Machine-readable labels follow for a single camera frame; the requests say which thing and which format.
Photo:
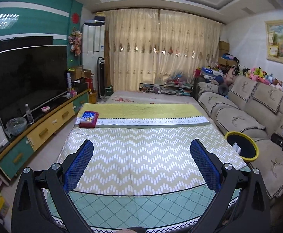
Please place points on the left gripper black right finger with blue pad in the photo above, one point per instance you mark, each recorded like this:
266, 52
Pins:
240, 203

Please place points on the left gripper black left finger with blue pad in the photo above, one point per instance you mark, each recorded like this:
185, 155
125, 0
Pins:
30, 212

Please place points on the yellow rimmed black trash bin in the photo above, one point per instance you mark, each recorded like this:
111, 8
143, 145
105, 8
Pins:
249, 149

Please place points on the blue white toothpaste tube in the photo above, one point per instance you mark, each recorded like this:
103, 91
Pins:
236, 148

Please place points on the beige sofa with deer covers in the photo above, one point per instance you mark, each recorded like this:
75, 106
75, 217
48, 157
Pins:
256, 110

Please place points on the green yellow TV cabinet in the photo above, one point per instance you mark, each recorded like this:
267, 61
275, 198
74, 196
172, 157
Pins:
15, 155

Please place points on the pile of plush toys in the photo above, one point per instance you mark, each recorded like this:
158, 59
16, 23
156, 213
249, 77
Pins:
258, 75

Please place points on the glass bowl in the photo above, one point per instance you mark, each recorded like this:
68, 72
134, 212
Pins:
16, 126

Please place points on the clear water bottle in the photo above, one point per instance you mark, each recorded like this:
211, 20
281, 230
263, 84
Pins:
29, 114

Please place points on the framed floral painting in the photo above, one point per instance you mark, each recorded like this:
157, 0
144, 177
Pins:
274, 34

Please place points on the red tissue tray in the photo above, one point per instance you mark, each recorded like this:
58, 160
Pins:
84, 125

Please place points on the blue tissue pack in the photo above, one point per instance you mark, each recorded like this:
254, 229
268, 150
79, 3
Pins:
88, 117

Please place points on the yellow green patterned tablecloth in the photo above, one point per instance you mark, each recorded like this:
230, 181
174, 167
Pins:
144, 149

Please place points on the low shelf with books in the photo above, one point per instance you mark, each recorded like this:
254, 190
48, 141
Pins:
175, 85

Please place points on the black tower fan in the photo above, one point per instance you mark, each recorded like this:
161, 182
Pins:
101, 80

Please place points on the large black television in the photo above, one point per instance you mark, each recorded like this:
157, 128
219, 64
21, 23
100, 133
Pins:
31, 76

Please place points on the floral pink floor mat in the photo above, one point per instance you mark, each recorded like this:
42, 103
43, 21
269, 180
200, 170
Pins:
128, 97

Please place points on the beige patterned curtain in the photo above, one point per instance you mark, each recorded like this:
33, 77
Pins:
151, 45

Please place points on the artificial flower bunch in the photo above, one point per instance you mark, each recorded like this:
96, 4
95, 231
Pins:
75, 41

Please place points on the white standing air conditioner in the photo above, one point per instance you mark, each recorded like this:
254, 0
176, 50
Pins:
92, 44

